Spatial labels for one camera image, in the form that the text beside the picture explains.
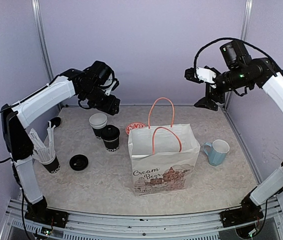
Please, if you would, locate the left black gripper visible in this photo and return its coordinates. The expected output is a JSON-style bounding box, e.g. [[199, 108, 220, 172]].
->
[[81, 83, 121, 115]]

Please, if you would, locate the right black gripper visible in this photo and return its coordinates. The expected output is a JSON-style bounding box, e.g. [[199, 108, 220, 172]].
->
[[195, 64, 254, 110]]

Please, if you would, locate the stack of black paper cups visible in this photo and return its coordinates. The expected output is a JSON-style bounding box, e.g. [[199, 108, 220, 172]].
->
[[89, 113, 108, 140]]

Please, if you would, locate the white paper takeout bag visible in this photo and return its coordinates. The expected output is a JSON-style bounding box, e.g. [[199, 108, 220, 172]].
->
[[127, 97, 201, 198]]

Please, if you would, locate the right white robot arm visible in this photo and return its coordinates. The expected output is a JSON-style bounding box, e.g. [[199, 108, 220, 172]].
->
[[190, 37, 283, 222]]

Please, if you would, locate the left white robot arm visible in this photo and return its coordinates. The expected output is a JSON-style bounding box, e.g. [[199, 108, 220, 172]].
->
[[0, 61, 120, 223]]

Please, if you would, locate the red patterned white bowl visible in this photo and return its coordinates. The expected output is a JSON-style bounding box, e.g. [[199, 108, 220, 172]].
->
[[125, 122, 147, 135]]

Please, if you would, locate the small black round object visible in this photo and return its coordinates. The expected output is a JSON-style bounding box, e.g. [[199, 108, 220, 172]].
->
[[49, 116, 62, 128]]

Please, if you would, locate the light blue ceramic mug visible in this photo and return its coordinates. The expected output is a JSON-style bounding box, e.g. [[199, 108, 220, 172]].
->
[[203, 139, 230, 167]]

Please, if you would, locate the stack of black cup lids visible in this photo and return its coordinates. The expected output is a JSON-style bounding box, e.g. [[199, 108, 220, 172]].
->
[[69, 154, 89, 172]]

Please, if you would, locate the cup holding wrapped straws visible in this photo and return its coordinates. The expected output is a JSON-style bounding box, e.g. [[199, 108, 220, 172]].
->
[[28, 120, 61, 174]]

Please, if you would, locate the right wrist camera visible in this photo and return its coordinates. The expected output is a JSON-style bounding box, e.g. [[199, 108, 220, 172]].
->
[[184, 67, 217, 89]]

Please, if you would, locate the left rear aluminium post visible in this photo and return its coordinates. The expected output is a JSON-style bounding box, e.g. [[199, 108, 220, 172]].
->
[[31, 0, 55, 82]]

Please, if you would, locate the aluminium post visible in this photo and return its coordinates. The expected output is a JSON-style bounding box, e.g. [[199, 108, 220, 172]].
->
[[240, 0, 254, 41], [31, 0, 55, 82]]

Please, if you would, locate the right rear aluminium post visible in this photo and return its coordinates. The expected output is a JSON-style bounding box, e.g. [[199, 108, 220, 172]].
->
[[240, 0, 254, 41]]

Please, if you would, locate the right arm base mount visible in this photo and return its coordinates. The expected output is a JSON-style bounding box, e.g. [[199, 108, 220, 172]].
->
[[219, 195, 264, 228]]

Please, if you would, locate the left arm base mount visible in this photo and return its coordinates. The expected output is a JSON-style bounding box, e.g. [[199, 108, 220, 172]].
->
[[25, 197, 69, 229]]

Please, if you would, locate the aluminium front frame rail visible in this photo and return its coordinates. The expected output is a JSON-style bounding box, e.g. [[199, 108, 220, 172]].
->
[[0, 198, 283, 240]]

